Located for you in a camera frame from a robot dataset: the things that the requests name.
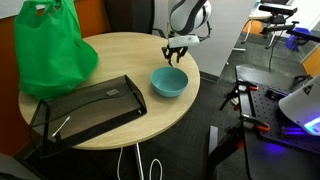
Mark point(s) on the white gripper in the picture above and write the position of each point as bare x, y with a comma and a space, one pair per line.
182, 41

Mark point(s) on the silver pen with black tip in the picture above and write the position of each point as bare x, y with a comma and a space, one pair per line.
173, 63

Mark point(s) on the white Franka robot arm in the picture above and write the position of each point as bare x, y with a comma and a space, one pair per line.
300, 103

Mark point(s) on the teal plastic bowl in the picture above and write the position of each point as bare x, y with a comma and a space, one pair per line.
169, 82

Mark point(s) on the white pen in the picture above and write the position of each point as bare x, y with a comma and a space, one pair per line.
61, 126

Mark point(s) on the black office chair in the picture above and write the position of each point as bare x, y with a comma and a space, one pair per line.
130, 15

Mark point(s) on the small clear label piece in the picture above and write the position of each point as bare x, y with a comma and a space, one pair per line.
113, 92

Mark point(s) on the orange chair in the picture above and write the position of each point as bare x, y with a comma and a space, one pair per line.
254, 27

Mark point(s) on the black mesh desk tray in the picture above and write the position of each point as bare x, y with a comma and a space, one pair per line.
90, 110

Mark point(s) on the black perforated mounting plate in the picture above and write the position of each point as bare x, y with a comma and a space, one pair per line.
266, 106

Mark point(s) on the metal table leg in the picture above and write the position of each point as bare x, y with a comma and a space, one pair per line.
139, 161

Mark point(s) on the blue chair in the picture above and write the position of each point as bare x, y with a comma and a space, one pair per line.
295, 41

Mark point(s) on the green fabric shopping bag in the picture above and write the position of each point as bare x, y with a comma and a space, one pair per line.
50, 56

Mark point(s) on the orange cabinet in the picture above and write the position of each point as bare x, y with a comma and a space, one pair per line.
312, 61

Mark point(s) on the black robot stand frame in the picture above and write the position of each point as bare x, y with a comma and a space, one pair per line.
226, 146

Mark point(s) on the black camera stand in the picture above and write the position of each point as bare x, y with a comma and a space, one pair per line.
279, 26

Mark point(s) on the black stereo camera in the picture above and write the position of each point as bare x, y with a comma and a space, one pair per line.
277, 9

